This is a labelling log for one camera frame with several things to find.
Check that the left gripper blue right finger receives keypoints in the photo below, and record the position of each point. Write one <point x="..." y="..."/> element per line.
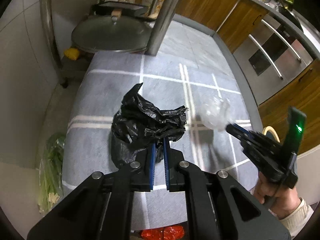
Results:
<point x="218" y="207"/>

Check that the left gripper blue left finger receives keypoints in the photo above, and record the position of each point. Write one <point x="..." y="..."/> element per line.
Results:
<point x="101" y="206"/>

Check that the blue bin with yellow rim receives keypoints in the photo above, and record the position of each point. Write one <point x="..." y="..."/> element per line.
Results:
<point x="270" y="132"/>

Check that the clear plastic bag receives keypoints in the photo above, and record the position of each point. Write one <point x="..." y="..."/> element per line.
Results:
<point x="215" y="114"/>

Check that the black plastic bag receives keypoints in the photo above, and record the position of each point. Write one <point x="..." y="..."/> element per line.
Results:
<point x="139" y="123"/>

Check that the person's right hand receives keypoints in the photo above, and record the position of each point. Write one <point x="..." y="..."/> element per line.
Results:
<point x="286" y="199"/>

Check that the green onions bundle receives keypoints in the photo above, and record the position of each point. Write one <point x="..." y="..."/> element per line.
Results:
<point x="50" y="173"/>

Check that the green tracker board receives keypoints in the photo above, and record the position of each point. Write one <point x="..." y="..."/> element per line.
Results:
<point x="295" y="129"/>

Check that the red plastic bag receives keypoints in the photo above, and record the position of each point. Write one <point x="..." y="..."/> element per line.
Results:
<point x="173" y="232"/>

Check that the steel oven door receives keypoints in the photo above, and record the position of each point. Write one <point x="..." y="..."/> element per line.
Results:
<point x="270" y="58"/>

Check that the grey checked floor mat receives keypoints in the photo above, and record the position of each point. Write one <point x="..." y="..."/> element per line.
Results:
<point x="168" y="82"/>

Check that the wooden cabinets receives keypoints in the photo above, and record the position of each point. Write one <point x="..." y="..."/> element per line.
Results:
<point x="230" y="22"/>

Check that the round pan lid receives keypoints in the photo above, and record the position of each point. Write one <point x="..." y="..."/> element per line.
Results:
<point x="101" y="33"/>

